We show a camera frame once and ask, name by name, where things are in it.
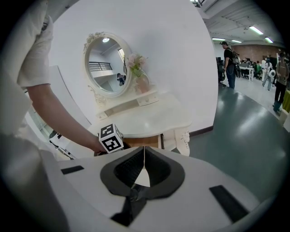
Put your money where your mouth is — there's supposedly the oval white-framed mirror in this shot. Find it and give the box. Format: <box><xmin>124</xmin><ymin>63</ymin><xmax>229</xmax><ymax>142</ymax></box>
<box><xmin>82</xmin><ymin>31</ymin><xmax>133</xmax><ymax>99</ymax></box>

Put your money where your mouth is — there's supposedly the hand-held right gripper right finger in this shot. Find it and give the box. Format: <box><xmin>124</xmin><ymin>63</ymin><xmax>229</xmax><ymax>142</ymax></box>
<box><xmin>145</xmin><ymin>145</ymin><xmax>185</xmax><ymax>200</ymax></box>

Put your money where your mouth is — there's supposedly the wooden large drawer white front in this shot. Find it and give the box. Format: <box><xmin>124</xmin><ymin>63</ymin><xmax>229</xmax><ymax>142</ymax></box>
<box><xmin>123</xmin><ymin>133</ymin><xmax>165</xmax><ymax>188</ymax></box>

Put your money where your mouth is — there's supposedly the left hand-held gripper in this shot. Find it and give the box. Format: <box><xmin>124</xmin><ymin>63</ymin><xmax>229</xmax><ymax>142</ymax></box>
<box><xmin>94</xmin><ymin>123</ymin><xmax>131</xmax><ymax>157</ymax></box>

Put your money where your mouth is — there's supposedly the cream vanity dressing table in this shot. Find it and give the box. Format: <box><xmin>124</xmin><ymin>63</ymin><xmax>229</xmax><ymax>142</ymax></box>
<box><xmin>82</xmin><ymin>31</ymin><xmax>193</xmax><ymax>157</ymax></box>

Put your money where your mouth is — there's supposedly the person's left forearm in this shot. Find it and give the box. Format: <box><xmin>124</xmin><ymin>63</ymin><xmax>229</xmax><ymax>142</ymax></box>
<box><xmin>27</xmin><ymin>83</ymin><xmax>107</xmax><ymax>154</ymax></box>

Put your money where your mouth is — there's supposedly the white table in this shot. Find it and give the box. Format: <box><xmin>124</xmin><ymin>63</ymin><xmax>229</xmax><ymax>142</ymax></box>
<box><xmin>239</xmin><ymin>65</ymin><xmax>256</xmax><ymax>82</ymax></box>

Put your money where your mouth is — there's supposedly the pink vase with flowers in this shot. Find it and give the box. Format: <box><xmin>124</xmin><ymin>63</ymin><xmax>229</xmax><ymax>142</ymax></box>
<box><xmin>126</xmin><ymin>52</ymin><xmax>150</xmax><ymax>94</ymax></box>

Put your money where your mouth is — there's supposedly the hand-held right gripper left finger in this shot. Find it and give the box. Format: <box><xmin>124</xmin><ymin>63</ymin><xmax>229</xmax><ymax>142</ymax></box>
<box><xmin>100</xmin><ymin>146</ymin><xmax>145</xmax><ymax>197</ymax></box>

